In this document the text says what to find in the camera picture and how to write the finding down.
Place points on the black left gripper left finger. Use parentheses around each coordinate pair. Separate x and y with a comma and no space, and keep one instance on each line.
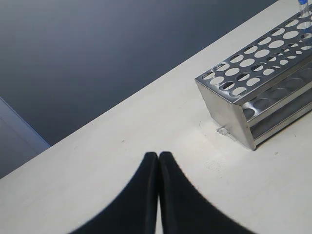
(134,210)

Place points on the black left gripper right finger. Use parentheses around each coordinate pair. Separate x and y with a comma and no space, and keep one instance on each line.
(183,209)

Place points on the blue-capped test tube one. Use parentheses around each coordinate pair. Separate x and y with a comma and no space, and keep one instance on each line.
(303,8)

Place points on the stainless steel test tube rack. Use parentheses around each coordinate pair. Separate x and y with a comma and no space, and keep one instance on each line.
(264,87)

